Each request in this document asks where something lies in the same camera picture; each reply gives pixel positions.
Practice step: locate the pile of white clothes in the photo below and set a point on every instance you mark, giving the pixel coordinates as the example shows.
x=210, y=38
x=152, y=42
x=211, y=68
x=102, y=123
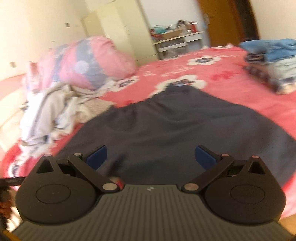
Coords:
x=55, y=111

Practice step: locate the pink patterned rolled quilt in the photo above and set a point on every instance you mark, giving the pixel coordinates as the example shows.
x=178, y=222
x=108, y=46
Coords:
x=86, y=64

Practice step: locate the cream wardrobe cabinet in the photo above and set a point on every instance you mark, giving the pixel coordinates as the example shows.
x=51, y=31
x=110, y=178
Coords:
x=124, y=23

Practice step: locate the person's left hand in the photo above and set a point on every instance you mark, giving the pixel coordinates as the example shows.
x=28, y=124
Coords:
x=6, y=203

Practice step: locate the red floral bed blanket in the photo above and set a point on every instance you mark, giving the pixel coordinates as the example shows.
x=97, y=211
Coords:
x=217, y=71

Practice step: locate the navy blue elastic-waist shorts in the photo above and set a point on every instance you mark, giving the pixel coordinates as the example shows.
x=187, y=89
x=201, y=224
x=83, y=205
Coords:
x=154, y=141

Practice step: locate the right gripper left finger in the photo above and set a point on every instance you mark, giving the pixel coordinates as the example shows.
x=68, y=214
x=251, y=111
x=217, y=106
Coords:
x=87, y=166

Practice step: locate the brown wooden door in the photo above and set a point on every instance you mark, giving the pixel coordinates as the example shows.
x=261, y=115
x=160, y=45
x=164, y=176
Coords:
x=221, y=19

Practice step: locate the white cluttered shelf desk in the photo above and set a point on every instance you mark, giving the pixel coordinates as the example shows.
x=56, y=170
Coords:
x=174, y=40

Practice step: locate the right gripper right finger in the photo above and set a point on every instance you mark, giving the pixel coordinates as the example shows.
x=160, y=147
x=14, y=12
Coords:
x=214, y=165

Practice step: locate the stack of folded blue clothes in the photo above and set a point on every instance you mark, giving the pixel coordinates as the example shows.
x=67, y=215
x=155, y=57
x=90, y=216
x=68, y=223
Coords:
x=272, y=61

